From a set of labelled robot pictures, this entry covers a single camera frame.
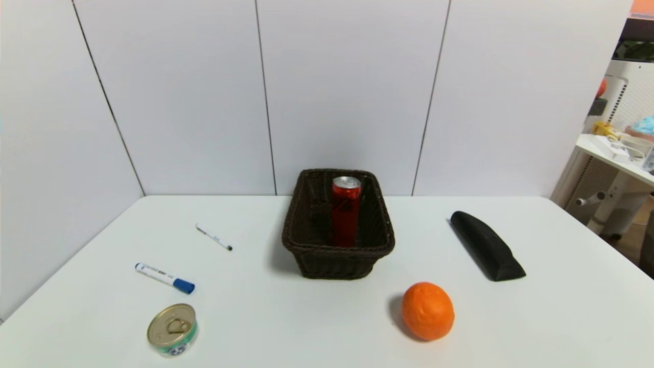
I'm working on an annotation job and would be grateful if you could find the red soda can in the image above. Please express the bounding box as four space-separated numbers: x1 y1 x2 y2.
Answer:
330 176 363 248

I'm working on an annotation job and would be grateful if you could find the brown wicker basket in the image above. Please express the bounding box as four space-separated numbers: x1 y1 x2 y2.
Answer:
282 168 396 281

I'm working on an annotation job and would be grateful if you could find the light blue object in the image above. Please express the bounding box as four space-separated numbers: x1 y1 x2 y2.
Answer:
629 115 654 137

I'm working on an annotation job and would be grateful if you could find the thin white pen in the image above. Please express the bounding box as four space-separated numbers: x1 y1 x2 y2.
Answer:
195 223 233 252

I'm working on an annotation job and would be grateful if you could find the orange fruit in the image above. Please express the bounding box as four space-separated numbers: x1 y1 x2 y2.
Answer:
401 281 456 342

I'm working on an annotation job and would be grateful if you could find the black glasses case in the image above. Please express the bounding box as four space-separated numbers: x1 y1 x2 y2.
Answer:
450 210 527 283

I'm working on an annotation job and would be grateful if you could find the white marker blue cap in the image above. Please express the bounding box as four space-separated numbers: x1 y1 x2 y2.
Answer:
134 262 196 295

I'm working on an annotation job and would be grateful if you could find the tin can green label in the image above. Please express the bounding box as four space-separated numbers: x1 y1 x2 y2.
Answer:
147 303 199 358

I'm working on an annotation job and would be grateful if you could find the white side desk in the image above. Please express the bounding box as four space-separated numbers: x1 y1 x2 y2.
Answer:
551 133 654 241

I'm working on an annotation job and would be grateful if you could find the white power adapter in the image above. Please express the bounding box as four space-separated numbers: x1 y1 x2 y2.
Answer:
593 134 635 160

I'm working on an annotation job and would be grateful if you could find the white pegboard stand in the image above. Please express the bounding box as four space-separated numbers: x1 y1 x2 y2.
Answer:
588 58 654 134

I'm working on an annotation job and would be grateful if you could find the white desk crank handle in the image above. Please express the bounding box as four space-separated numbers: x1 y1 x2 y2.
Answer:
575 191 609 206

